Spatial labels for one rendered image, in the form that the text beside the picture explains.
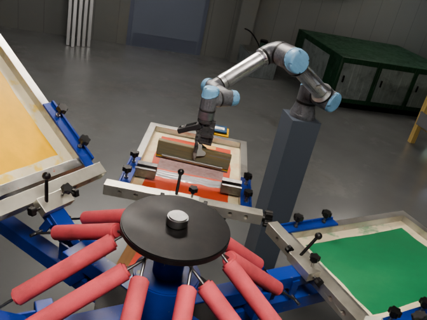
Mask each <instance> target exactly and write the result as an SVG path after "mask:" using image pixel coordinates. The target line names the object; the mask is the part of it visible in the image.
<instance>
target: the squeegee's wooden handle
mask: <svg viewBox="0 0 427 320"><path fill-rule="evenodd" d="M193 150H194V146H193V145H189V144H185V143H180V142H175V141H171V140H167V139H163V138H159V140H158V146H157V149H156V153H157V154H160V155H162V153H163V154H168V155H171V156H177V157H182V158H185V159H190V160H193ZM202 150H203V151H205V152H206V154H205V156H196V158H195V161H199V162H202V163H207V164H212V165H216V166H221V167H222V169H225V170H228V169H229V165H230V162H231V157H232V154H228V153H224V152H219V151H216V150H211V149H206V148H202Z"/></svg>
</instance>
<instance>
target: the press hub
mask: <svg viewBox="0 0 427 320"><path fill-rule="evenodd" d="M120 232H121V235H122V237H123V239H124V240H125V242H126V243H127V244H128V245H129V246H130V247H131V248H132V249H133V250H135V251H136V252H137V253H139V254H140V255H142V256H141V257H140V258H139V259H138V260H137V261H136V263H137V262H138V261H140V260H141V259H143V258H144V257H146V258H148V259H147V260H146V265H145V268H144V273H143V277H146V278H147V280H148V281H149V287H148V291H147V296H146V300H145V304H144V309H143V313H142V317H141V320H172V316H173V309H174V305H175V299H176V295H177V289H178V287H179V286H181V285H183V284H187V279H188V275H189V267H188V266H193V269H194V270H195V271H196V272H197V274H198V275H199V276H200V270H199V268H198V266H197V265H201V264H204V263H208V262H211V261H213V260H215V259H217V258H219V257H220V256H221V255H222V254H223V253H224V252H225V251H226V249H227V247H228V245H229V241H230V237H231V233H230V229H229V226H228V224H227V222H226V221H225V219H224V218H223V217H222V216H221V215H220V214H219V213H218V212H217V211H215V210H214V209H213V208H211V207H209V206H208V205H206V204H204V203H202V202H200V201H197V200H195V199H191V198H188V197H183V196H175V195H155V196H149V197H144V198H142V199H139V200H137V201H135V202H133V203H132V204H130V205H129V206H128V207H127V208H126V209H125V210H124V212H123V213H122V215H121V220H120ZM141 268H142V263H140V264H139V265H137V266H136V267H134V268H132V269H130V270H129V272H130V274H131V275H132V277H133V276H139V275H140V271H141ZM200 278H201V279H202V280H203V282H206V281H207V280H206V279H204V278H203V277H201V276H200ZM190 286H193V287H195V289H196V290H197V291H198V288H199V287H200V286H201V283H200V282H199V280H198V279H197V277H196V276H195V275H194V274H193V272H192V275H191V282H190ZM126 293H127V290H126V289H124V288H123V287H122V286H118V287H117V288H114V289H113V290H111V291H110V292H108V293H106V294H105V295H103V296H101V297H100V298H98V299H96V301H95V306H94V310H96V309H102V308H105V307H111V306H115V305H121V304H124V302H125V298H126ZM193 316H194V317H196V318H197V319H199V320H217V318H216V317H215V316H214V314H213V313H212V311H211V310H210V309H209V308H208V306H207V305H206V303H205V302H203V303H198V304H195V305H194V312H193Z"/></svg>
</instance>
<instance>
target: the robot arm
mask: <svg viewBox="0 0 427 320"><path fill-rule="evenodd" d="M272 63H274V64H276V65H278V66H280V67H282V68H284V69H285V70H286V71H287V72H288V73H289V74H290V75H291V76H293V77H296V78H298V80H299V81H300V82H301V84H300V88H299V92H298V95H297V99H296V101H295V104H294V105H293V106H292V108H291V109H290V112H289V114H290V115H291V116H292V117H294V118H296V119H299V120H301V121H314V120H315V106H318V107H320V108H321V109H323V110H325V111H327V112H333V111H335V110H336V108H338V106H339V104H340V103H341V98H342V97H341V94H340V93H338V92H336V91H334V90H333V89H332V88H331V87H330V85H329V84H327V83H323V81H322V80H321V79H320V78H319V77H318V76H317V75H316V73H315V72H314V71H313V69H312V68H311V67H310V66H309V56H308V54H307V53H306V52H305V51H304V50H302V49H300V48H297V47H295V46H292V45H291V44H288V43H286V42H284V41H275V42H272V43H268V44H266V45H264V46H262V47H260V48H259V49H257V50H256V52H255V53H254V54H253V55H251V56H249V57H248V58H246V59H244V60H243V61H241V62H240V63H238V64H236V65H235V66H233V67H231V68H230V69H228V70H227V71H225V72H223V73H222V74H220V75H219V76H217V77H215V78H213V79H211V78H206V79H204V80H203V81H202V83H201V90H202V94H201V102H200V108H199V111H198V121H197V122H194V123H189V124H185V125H181V126H179V127H178V128H177V132H178V134H181V133H185V132H188V131H193V130H196V136H195V140H194V141H195V144H194V150H193V161H195V158H196V156H205V154H206V152H205V151H203V150H202V148H206V147H205V146H204V145H209V146H211V145H212V140H213V137H214V133H215V130H214V129H215V124H216V120H214V115H215V110H216V107H231V106H236V105H238V104H239V102H240V94H239V93H238V92H237V91H236V90H228V89H227V88H229V87H230V86H232V85H233V84H235V83H237V82H238V81H240V80H241V79H243V78H244V77H246V76H248V75H249V74H251V73H253V72H254V71H256V70H257V69H259V68H261V67H262V66H267V65H269V64H272ZM198 143H199V144H198ZM203 144H204V145H203Z"/></svg>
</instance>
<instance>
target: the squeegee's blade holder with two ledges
mask: <svg viewBox="0 0 427 320"><path fill-rule="evenodd" d="M161 156H163V157H168V158H171V159H176V160H180V161H185V162H189V163H194V164H198V165H202V166H208V167H211V168H216V169H219V170H222V167H221V166H216V165H212V164H207V163H202V162H199V161H193V160H190V159H185V158H182V157H177V156H171V155H168V154H163V153H162V155H161Z"/></svg>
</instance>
